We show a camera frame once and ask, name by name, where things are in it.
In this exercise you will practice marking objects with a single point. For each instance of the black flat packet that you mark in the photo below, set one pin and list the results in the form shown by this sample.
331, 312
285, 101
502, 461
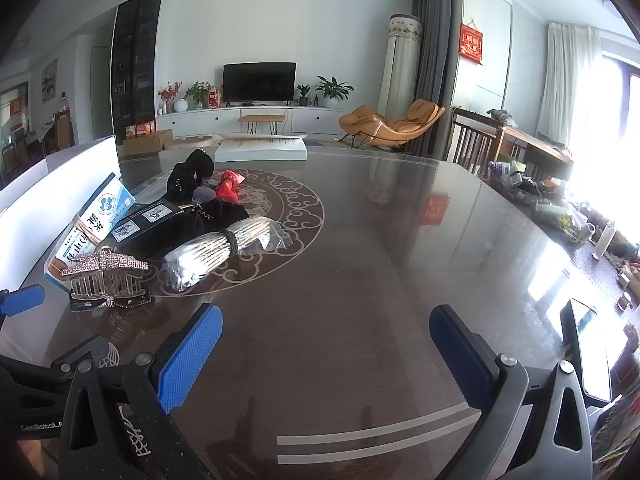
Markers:
150, 230

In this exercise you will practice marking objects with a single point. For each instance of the wooden bench stool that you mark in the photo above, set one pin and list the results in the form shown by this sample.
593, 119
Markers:
262, 118

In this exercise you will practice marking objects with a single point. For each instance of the wooden side desk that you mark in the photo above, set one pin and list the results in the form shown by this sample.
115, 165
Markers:
535, 142

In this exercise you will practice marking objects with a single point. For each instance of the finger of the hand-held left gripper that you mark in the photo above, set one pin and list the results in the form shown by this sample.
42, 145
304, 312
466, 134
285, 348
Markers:
25, 297
80, 351

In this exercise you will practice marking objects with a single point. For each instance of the white door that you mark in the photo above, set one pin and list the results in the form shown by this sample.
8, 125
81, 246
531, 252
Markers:
100, 95

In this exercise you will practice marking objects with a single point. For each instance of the black velvet pouch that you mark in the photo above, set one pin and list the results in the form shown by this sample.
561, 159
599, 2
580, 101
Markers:
225, 216
192, 170

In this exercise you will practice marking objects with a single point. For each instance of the wooden slatted chair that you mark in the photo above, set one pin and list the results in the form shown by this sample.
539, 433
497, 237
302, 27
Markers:
475, 142

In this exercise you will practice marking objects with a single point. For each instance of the silver ribbed packet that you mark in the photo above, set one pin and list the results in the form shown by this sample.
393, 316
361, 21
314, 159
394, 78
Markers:
200, 260

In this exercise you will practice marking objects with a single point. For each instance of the black smartphone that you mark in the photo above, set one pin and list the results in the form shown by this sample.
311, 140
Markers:
590, 355

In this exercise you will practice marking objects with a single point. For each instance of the covered standing air conditioner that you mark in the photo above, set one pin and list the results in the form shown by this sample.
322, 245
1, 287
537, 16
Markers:
397, 70

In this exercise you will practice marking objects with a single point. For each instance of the patterned cloth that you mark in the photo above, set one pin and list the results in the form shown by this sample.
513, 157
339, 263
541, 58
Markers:
620, 440

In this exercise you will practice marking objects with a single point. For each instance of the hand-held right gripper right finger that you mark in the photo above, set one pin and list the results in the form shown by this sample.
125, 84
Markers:
462, 360

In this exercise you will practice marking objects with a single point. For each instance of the bushy green potted plant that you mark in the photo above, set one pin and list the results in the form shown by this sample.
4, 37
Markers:
197, 94

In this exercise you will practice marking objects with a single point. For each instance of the orange rocking chair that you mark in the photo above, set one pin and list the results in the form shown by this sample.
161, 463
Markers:
395, 127

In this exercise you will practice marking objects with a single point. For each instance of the cardboard box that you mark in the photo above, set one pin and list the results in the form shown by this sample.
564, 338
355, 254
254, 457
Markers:
147, 142

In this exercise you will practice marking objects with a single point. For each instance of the framed wall picture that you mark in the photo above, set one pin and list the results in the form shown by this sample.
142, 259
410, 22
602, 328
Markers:
49, 80

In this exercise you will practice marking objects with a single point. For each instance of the clutter of small household items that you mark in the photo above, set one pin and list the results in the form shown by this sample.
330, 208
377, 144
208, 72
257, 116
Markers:
545, 200

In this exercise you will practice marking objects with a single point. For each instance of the blue white medicine box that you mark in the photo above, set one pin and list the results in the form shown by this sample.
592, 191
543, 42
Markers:
107, 200

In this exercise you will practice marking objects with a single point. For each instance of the white plastic bottle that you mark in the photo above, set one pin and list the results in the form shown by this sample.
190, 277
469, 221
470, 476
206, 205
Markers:
602, 242

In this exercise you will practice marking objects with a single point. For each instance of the white sheer curtain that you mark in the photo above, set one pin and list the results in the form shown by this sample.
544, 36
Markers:
567, 85

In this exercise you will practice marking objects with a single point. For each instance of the black television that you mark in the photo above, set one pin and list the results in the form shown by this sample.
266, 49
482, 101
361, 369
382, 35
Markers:
259, 82

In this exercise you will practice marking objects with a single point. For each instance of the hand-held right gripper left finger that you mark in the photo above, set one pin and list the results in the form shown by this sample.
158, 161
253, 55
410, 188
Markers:
192, 355

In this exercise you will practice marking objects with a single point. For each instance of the large green potted plant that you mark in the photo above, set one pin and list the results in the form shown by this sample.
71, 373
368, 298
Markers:
334, 89

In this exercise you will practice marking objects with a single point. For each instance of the grey curtain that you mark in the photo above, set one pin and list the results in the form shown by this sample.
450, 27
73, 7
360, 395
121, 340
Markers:
432, 60

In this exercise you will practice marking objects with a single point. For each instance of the white vase with flowers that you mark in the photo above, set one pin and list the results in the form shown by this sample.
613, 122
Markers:
179, 105

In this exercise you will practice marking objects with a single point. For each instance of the rhinestone hair claw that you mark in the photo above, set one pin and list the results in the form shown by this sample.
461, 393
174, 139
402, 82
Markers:
105, 266

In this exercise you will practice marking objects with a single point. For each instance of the red wall hanging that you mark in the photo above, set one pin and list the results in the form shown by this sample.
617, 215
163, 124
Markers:
472, 42

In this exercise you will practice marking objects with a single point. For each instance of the small potted plant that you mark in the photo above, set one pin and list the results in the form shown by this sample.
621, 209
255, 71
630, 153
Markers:
303, 94

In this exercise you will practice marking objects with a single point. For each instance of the red gift bag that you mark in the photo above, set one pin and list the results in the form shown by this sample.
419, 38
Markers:
215, 97

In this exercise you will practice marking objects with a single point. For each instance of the red plastic pouch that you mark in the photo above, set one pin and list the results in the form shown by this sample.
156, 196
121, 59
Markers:
230, 186

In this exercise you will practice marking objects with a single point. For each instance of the dark glass display cabinet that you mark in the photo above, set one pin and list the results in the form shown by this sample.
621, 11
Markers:
137, 60

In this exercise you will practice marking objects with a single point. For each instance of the white television cabinet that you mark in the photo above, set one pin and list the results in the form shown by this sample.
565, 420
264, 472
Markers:
320, 119

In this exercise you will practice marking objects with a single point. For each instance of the flat white box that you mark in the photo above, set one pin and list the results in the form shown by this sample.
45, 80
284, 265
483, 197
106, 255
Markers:
260, 149

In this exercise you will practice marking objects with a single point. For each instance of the purple scrunchie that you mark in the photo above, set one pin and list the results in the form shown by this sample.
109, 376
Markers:
205, 195

